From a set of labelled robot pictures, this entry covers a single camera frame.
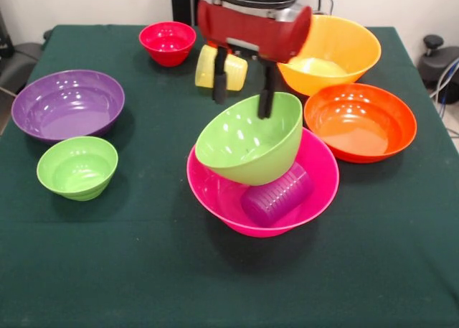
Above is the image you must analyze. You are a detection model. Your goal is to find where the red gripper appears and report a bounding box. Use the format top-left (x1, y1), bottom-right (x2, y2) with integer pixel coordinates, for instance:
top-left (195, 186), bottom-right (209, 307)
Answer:
top-left (197, 0), bottom-right (313, 121)

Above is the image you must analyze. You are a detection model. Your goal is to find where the yellow cup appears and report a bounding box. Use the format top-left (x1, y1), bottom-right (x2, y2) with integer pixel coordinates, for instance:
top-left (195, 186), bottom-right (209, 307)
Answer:
top-left (194, 44), bottom-right (249, 92)

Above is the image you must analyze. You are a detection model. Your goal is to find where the large green bowl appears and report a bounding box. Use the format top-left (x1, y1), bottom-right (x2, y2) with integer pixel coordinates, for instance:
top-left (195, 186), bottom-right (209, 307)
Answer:
top-left (194, 91), bottom-right (304, 187)

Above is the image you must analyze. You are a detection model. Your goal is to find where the yellow bowl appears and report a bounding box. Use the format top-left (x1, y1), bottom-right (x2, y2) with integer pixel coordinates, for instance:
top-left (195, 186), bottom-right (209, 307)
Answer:
top-left (276, 14), bottom-right (382, 97)

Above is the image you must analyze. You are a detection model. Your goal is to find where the purple cup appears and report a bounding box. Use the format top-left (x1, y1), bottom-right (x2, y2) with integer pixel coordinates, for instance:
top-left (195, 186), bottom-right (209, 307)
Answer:
top-left (240, 162), bottom-right (316, 227)

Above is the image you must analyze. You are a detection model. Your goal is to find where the pink bowl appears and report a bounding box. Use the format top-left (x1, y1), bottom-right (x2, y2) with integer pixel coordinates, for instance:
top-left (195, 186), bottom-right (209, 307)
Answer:
top-left (186, 126), bottom-right (340, 238)

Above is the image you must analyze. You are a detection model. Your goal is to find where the red bowl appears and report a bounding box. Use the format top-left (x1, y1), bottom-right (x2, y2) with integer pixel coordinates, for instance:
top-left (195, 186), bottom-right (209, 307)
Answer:
top-left (138, 21), bottom-right (197, 67)

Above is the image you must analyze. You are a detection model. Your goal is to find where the orange bowl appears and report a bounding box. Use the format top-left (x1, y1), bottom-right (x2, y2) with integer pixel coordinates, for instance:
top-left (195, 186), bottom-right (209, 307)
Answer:
top-left (303, 83), bottom-right (418, 164)

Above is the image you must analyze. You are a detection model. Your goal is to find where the purple bowl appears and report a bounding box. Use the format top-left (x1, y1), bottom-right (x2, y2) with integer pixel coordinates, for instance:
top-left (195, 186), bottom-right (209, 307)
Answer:
top-left (11, 69), bottom-right (126, 144)

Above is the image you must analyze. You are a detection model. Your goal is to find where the small green bowl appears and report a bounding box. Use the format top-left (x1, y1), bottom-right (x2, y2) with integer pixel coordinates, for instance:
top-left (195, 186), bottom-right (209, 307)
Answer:
top-left (36, 136), bottom-right (119, 202)

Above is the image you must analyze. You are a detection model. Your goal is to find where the black round equipment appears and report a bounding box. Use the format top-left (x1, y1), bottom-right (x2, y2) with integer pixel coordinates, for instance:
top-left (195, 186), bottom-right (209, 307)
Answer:
top-left (417, 34), bottom-right (459, 89)

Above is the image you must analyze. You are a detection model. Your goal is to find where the dark green tablecloth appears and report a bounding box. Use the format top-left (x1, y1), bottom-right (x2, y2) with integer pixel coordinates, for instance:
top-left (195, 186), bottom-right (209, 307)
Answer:
top-left (0, 24), bottom-right (459, 328)

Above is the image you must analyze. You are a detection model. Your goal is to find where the dark grey chair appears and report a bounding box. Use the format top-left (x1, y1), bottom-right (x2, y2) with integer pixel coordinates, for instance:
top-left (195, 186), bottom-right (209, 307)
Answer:
top-left (0, 8), bottom-right (53, 95)

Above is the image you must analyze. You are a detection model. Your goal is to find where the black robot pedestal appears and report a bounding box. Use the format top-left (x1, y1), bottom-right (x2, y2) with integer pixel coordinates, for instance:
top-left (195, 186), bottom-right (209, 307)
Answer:
top-left (170, 0), bottom-right (219, 27)

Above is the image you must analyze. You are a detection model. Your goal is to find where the grey blue cable bundle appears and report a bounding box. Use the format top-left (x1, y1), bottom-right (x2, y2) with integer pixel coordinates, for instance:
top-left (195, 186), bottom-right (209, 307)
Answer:
top-left (430, 57), bottom-right (459, 106)

